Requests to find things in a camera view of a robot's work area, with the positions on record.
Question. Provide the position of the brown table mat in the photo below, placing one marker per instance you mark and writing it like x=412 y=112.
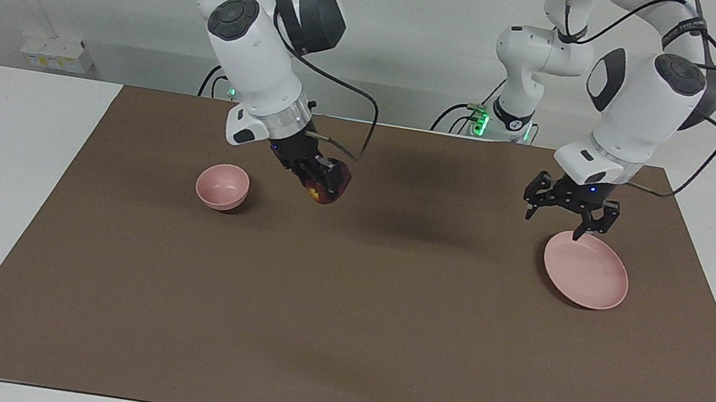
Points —
x=341 y=312

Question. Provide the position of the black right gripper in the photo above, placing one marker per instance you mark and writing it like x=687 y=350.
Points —
x=298 y=151

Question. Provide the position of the dark red apple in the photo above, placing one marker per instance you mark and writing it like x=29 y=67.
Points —
x=333 y=192

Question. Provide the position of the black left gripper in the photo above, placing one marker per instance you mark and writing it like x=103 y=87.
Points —
x=582 y=195

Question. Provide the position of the white power strip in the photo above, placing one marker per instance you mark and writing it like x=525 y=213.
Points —
x=57 y=53

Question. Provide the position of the pink plate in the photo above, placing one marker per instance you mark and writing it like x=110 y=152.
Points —
x=585 y=272

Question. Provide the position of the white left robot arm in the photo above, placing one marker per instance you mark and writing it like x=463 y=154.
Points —
x=634 y=107

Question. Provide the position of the pink bowl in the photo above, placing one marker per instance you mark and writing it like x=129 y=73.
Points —
x=222 y=186

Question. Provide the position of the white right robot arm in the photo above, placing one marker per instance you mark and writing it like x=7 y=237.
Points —
x=255 y=58

